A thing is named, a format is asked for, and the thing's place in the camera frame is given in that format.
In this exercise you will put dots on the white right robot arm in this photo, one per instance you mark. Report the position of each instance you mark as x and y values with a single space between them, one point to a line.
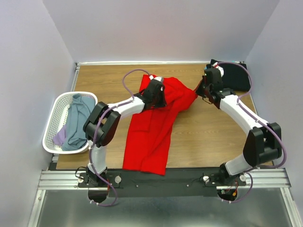
263 139

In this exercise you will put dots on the red t shirt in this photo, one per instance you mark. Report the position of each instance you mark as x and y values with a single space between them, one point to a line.
149 133

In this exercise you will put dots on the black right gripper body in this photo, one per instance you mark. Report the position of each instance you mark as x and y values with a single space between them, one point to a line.
202 89

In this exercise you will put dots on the grey blue t shirt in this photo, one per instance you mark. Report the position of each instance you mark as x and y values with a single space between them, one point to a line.
78 112

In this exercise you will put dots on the black folded t shirt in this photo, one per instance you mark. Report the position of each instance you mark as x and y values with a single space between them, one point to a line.
235 77

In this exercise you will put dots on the aluminium frame rail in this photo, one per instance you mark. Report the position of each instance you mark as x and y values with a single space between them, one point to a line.
259 178

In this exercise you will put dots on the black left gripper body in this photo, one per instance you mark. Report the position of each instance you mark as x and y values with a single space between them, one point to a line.
158 100

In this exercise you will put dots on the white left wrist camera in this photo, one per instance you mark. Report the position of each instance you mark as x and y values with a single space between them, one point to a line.
158 78

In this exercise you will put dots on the lavender t shirt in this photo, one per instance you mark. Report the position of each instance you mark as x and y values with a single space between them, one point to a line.
60 137

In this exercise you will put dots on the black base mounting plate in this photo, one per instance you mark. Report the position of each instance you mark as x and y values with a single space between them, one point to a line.
199 181

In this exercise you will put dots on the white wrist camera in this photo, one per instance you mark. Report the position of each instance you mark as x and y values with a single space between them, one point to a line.
158 78
217 66

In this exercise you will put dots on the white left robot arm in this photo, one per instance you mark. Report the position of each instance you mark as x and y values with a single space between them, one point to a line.
101 125

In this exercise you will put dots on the white laundry basket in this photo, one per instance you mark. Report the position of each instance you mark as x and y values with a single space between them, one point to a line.
57 120

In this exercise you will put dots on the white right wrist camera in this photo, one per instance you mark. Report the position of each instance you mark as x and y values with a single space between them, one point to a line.
217 66

